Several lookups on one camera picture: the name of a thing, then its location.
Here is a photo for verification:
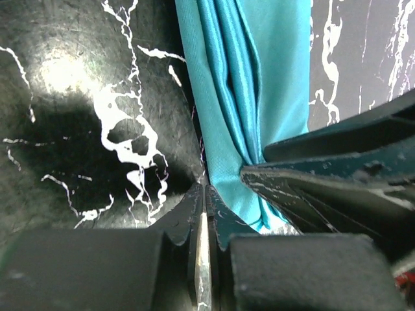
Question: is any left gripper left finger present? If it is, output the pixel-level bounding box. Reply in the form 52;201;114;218
1;183;204;310

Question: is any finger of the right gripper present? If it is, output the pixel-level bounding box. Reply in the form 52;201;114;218
241;142;414;256
264;90;414;162

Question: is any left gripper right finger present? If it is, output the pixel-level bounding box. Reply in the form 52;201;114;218
206;186;406;310

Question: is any teal satin napkin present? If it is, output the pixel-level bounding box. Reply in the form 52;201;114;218
176;1;311;233

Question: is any black marble pattern mat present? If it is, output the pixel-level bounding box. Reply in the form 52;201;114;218
0;0;415;311

